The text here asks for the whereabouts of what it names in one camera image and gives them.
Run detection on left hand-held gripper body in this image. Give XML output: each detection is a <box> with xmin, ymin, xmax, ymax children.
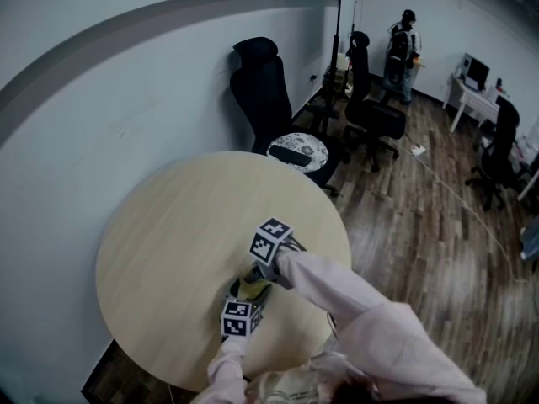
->
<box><xmin>220</xmin><ymin>300</ymin><xmax>265</xmax><ymax>338</ymax></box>

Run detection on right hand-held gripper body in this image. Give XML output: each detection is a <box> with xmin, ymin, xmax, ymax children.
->
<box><xmin>248</xmin><ymin>216</ymin><xmax>308</xmax><ymax>290</ymax></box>

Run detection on small pale yellow piece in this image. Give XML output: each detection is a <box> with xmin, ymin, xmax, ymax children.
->
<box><xmin>237</xmin><ymin>278</ymin><xmax>267</xmax><ymax>300</ymax></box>

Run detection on person's right forearm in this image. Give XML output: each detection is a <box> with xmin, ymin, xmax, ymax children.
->
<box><xmin>273</xmin><ymin>250</ymin><xmax>406</xmax><ymax>337</ymax></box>

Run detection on person's left forearm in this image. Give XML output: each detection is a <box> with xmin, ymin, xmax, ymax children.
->
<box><xmin>206</xmin><ymin>335</ymin><xmax>250</xmax><ymax>404</ymax></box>

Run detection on black chair armrest pad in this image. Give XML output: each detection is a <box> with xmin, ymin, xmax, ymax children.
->
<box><xmin>269</xmin><ymin>145</ymin><xmax>314</xmax><ymax>168</ymax></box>

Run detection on person's pink striped shirt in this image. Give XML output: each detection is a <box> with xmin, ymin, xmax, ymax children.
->
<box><xmin>243</xmin><ymin>300</ymin><xmax>488</xmax><ymax>404</ymax></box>

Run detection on floral round seat cushion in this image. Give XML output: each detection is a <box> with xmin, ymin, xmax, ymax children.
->
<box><xmin>267</xmin><ymin>132</ymin><xmax>331</xmax><ymax>174</ymax></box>

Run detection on black office chair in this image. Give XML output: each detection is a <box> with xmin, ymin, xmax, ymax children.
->
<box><xmin>343</xmin><ymin>30</ymin><xmax>408</xmax><ymax>173</ymax></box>
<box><xmin>229</xmin><ymin>36</ymin><xmax>351</xmax><ymax>198</ymax></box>
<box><xmin>464</xmin><ymin>97</ymin><xmax>528</xmax><ymax>212</ymax></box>

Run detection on yellowish storage box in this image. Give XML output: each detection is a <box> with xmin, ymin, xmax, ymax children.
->
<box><xmin>334</xmin><ymin>55</ymin><xmax>354</xmax><ymax>97</ymax></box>

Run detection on black framed board stand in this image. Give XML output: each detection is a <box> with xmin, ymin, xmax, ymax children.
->
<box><xmin>322</xmin><ymin>0</ymin><xmax>360</xmax><ymax>109</ymax></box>

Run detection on white desk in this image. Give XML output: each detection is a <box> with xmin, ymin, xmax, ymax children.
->
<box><xmin>441</xmin><ymin>72</ymin><xmax>504</xmax><ymax>134</ymax></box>

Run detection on bluish grey bundle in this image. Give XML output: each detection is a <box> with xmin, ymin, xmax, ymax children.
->
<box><xmin>520</xmin><ymin>225</ymin><xmax>539</xmax><ymax>274</ymax></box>

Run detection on computer monitor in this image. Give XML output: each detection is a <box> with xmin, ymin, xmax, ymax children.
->
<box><xmin>460</xmin><ymin>52</ymin><xmax>491</xmax><ymax>93</ymax></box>

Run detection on white floor cable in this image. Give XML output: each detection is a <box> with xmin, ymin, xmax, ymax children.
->
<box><xmin>393</xmin><ymin>139</ymin><xmax>531</xmax><ymax>286</ymax></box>

